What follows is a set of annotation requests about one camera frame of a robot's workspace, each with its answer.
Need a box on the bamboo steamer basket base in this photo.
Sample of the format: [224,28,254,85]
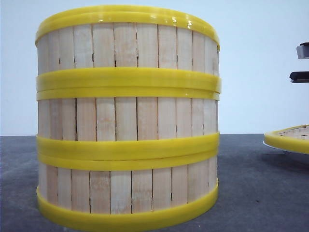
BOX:
[36,156,218,232]

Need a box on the bamboo steamer basket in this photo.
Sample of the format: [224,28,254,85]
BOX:
[33,6,222,94]

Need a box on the white plate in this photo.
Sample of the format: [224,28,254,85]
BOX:
[262,140,309,159]

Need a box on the bamboo steamer basket lifted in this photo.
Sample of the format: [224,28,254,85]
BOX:
[37,97,219,166]

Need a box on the woven bamboo steamer lid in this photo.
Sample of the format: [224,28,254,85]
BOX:
[264,125,309,154]

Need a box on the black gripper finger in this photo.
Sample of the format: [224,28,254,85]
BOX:
[289,71,309,83]
[296,42,309,59]

